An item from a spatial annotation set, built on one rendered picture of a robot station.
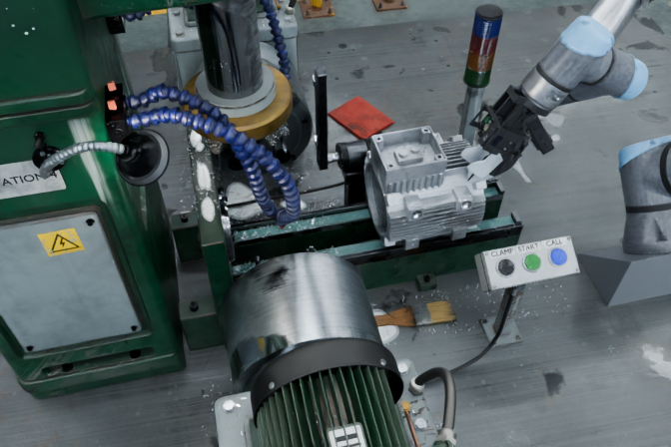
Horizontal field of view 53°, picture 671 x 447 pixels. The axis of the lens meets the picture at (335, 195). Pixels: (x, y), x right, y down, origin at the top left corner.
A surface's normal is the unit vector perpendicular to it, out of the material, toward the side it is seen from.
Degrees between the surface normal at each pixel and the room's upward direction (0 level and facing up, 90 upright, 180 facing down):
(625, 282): 90
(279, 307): 17
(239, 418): 0
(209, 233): 0
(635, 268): 90
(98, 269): 90
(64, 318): 90
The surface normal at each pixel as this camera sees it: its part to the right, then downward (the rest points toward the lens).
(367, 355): 0.51, -0.68
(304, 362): -0.27, -0.60
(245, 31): 0.63, 0.57
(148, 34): 0.00, -0.67
